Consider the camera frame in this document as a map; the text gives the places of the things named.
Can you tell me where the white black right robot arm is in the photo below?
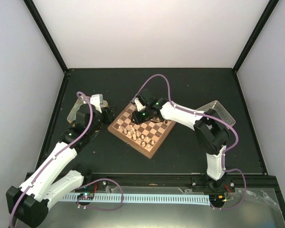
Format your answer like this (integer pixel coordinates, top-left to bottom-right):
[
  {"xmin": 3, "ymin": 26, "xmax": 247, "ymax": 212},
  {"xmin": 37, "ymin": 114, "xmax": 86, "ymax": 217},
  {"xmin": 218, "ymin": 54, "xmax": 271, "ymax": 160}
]
[{"xmin": 131, "ymin": 89, "xmax": 229, "ymax": 191}]

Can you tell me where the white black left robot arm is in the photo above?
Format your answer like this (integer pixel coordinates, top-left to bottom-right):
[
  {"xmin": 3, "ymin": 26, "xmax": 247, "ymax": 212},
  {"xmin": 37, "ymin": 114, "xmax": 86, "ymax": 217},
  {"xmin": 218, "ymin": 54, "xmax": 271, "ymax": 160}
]
[{"xmin": 6, "ymin": 104, "xmax": 116, "ymax": 228}]

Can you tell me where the left controller circuit board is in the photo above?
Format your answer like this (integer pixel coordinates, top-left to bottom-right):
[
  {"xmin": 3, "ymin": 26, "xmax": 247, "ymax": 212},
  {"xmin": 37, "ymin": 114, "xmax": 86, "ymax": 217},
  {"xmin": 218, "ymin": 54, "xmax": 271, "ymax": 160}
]
[{"xmin": 77, "ymin": 192, "xmax": 95, "ymax": 200}]

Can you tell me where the controller circuit board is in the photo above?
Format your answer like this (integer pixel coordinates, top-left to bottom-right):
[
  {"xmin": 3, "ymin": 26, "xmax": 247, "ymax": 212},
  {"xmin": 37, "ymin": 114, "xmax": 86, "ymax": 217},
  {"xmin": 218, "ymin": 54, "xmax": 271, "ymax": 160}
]
[
  {"xmin": 213, "ymin": 195, "xmax": 234, "ymax": 202},
  {"xmin": 77, "ymin": 192, "xmax": 95, "ymax": 200}
]

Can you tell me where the right controller circuit board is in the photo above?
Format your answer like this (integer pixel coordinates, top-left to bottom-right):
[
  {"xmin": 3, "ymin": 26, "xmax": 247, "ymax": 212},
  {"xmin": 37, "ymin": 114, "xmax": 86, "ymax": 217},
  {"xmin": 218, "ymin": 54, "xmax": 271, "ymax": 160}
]
[{"xmin": 213, "ymin": 195, "xmax": 234, "ymax": 202}]

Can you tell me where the wooden chessboard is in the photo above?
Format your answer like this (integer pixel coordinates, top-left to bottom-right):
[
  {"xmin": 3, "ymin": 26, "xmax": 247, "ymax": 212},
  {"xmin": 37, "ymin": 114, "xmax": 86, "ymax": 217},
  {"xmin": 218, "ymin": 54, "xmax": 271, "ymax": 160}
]
[{"xmin": 108, "ymin": 103, "xmax": 176, "ymax": 159}]

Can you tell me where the yellow metal tin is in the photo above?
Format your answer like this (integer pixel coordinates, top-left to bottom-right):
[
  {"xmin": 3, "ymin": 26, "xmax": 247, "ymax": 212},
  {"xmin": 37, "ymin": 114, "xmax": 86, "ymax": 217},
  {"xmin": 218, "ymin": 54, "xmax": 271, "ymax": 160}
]
[{"xmin": 67, "ymin": 97, "xmax": 108, "ymax": 123}]

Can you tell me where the pink metal tin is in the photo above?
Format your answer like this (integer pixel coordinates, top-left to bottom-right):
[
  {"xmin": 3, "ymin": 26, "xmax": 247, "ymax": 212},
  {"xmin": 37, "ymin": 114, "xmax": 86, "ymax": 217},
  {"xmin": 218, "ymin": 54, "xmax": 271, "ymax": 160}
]
[{"xmin": 197, "ymin": 100, "xmax": 236, "ymax": 126}]

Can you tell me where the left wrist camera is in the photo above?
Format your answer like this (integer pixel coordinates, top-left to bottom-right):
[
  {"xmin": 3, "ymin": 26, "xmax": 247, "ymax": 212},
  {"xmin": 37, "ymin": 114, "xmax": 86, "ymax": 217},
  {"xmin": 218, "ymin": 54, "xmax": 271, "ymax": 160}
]
[{"xmin": 90, "ymin": 94, "xmax": 106, "ymax": 113}]

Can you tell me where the black rear mounting rail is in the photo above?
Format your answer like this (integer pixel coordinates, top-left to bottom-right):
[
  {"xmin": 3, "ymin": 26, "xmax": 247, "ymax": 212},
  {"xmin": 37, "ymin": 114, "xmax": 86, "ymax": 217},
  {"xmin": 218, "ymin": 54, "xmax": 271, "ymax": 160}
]
[{"xmin": 91, "ymin": 173, "xmax": 278, "ymax": 192}]

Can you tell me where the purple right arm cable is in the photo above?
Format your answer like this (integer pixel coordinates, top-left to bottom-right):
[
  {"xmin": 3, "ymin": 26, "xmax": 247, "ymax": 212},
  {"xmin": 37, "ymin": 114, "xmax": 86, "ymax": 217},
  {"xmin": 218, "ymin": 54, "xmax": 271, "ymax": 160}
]
[{"xmin": 134, "ymin": 74, "xmax": 247, "ymax": 211}]

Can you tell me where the white slotted cable duct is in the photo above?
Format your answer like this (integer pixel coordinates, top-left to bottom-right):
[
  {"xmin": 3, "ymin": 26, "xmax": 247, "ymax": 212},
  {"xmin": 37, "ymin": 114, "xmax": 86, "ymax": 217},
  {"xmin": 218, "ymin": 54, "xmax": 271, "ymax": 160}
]
[{"xmin": 59, "ymin": 192, "xmax": 210, "ymax": 206}]

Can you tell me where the black left frame post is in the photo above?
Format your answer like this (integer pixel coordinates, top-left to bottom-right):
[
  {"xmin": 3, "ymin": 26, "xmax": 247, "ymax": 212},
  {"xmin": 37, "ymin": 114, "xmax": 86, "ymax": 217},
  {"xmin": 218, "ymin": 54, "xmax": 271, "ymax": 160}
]
[{"xmin": 23, "ymin": 0, "xmax": 68, "ymax": 73}]

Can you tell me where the black frame post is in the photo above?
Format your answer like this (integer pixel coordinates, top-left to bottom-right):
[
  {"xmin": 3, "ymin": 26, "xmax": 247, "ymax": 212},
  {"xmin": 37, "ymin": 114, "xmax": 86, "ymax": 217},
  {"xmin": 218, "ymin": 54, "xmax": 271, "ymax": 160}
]
[
  {"xmin": 23, "ymin": 0, "xmax": 68, "ymax": 73},
  {"xmin": 233, "ymin": 0, "xmax": 279, "ymax": 73}
]

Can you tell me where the black right frame post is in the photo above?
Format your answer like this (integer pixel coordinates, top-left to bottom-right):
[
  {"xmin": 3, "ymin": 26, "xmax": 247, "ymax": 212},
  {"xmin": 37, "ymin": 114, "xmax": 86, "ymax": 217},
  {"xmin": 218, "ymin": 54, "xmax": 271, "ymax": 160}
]
[{"xmin": 233, "ymin": 0, "xmax": 279, "ymax": 73}]

